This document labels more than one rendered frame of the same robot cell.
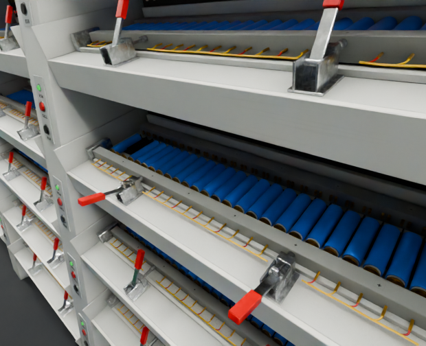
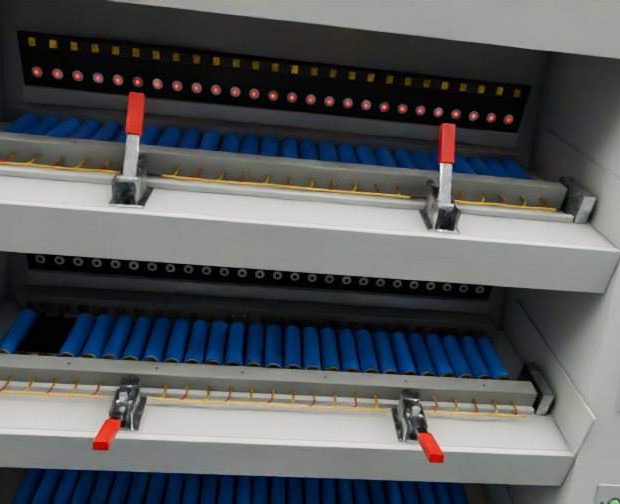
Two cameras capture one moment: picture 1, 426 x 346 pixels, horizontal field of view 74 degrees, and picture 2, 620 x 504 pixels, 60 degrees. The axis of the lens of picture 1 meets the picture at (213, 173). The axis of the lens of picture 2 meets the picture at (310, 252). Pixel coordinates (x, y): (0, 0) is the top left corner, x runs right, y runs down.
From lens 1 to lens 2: 34 cm
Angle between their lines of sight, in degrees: 44
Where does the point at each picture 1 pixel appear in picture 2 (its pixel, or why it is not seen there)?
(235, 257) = (350, 424)
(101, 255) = not seen: outside the picture
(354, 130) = (487, 257)
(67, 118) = not seen: outside the picture
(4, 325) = not seen: outside the picture
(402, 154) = (517, 269)
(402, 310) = (505, 397)
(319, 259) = (433, 384)
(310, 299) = (442, 426)
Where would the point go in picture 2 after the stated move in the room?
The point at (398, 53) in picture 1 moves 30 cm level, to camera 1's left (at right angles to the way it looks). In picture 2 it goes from (470, 192) to (206, 197)
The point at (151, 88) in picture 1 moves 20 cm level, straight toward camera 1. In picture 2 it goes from (236, 236) to (477, 292)
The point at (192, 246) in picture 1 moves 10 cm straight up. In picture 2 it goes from (293, 435) to (303, 334)
